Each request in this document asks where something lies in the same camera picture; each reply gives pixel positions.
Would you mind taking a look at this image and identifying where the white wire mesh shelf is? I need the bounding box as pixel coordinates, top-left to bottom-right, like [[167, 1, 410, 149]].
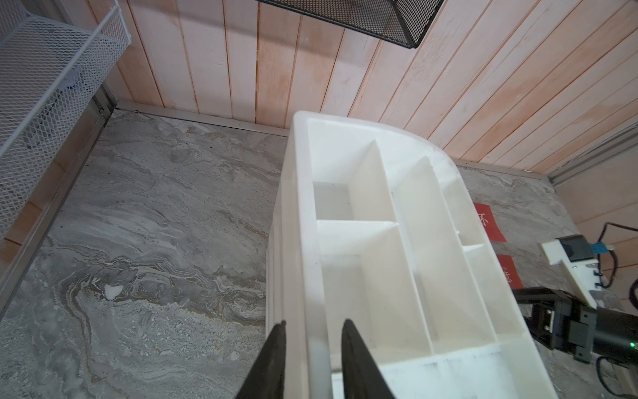
[[1, 1, 131, 235]]

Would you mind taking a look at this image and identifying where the white plastic drawer organizer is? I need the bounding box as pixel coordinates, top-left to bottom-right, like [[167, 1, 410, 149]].
[[266, 111, 556, 398]]

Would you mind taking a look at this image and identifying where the black wire mesh basket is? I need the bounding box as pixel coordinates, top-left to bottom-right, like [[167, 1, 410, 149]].
[[265, 0, 445, 49]]

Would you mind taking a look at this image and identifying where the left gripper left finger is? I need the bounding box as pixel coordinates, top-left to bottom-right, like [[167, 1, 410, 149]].
[[236, 320, 287, 399]]

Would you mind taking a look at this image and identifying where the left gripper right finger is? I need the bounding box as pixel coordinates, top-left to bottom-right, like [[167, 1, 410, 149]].
[[341, 319, 395, 398]]

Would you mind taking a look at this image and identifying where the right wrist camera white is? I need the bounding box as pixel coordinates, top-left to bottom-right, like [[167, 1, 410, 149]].
[[539, 234, 606, 308]]

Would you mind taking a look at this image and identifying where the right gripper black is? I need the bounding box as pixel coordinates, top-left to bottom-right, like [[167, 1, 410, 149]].
[[513, 288, 637, 366]]

